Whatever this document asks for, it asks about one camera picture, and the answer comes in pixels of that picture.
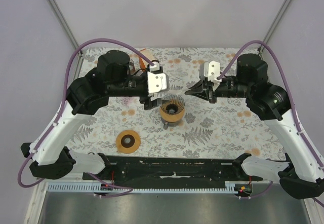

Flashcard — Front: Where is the ribbed glass dripper cone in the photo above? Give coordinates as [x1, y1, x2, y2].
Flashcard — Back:
[159, 94, 185, 116]

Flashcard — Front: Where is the wooden dripper ring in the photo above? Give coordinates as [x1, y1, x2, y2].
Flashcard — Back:
[158, 107, 186, 122]
[115, 129, 141, 155]

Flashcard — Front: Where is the glass coffee server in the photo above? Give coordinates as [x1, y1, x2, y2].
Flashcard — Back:
[161, 119, 182, 130]

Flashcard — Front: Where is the white paper coffee filter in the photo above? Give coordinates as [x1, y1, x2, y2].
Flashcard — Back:
[168, 89, 186, 96]

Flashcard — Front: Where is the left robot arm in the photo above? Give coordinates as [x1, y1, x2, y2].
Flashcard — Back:
[21, 50, 169, 180]

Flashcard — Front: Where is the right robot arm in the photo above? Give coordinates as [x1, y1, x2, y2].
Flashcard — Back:
[185, 53, 323, 199]

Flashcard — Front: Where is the glass carafe brown band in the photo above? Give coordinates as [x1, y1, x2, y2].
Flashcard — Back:
[129, 59, 136, 74]

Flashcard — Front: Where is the floral table mat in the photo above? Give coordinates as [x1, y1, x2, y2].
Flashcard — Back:
[67, 48, 285, 161]

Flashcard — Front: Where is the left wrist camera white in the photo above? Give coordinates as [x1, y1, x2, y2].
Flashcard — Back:
[147, 60, 170, 95]

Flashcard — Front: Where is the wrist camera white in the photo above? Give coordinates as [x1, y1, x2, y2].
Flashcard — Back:
[147, 60, 170, 95]
[199, 61, 222, 83]

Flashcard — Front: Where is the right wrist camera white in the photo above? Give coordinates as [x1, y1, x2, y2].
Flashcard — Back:
[199, 61, 222, 83]

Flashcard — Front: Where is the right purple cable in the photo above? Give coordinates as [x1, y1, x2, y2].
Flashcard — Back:
[217, 40, 324, 208]

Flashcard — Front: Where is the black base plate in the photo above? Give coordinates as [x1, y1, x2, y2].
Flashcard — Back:
[96, 156, 250, 184]

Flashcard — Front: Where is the white cable duct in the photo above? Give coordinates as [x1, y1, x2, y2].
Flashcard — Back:
[47, 182, 238, 194]

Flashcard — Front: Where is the aluminium frame rail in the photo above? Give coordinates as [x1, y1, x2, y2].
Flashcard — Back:
[46, 0, 79, 49]

